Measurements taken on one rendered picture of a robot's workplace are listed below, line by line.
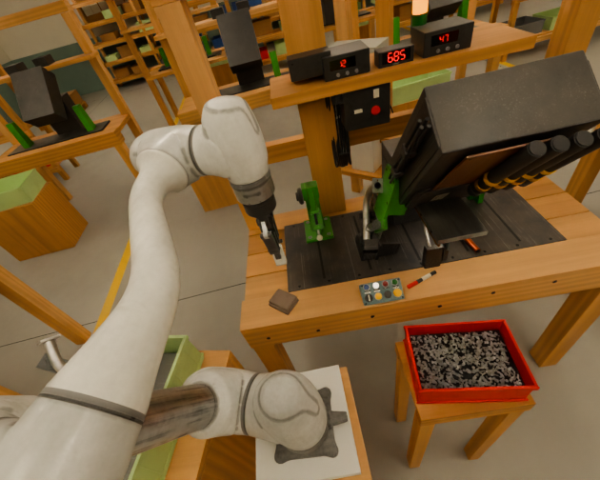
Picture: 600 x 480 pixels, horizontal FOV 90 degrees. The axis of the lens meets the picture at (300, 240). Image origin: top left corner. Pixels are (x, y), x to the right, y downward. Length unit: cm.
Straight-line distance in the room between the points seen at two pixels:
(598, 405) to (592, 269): 95
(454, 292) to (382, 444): 99
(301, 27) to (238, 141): 73
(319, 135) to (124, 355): 116
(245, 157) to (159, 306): 32
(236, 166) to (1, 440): 46
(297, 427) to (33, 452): 57
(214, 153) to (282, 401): 57
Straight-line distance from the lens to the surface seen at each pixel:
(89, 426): 36
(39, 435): 36
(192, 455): 127
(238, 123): 58
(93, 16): 1159
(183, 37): 128
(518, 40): 139
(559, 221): 165
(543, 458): 206
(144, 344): 38
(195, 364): 133
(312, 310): 119
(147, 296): 40
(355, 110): 124
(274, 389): 81
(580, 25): 166
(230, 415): 86
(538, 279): 139
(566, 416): 217
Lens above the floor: 189
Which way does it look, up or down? 43 degrees down
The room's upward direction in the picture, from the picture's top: 16 degrees counter-clockwise
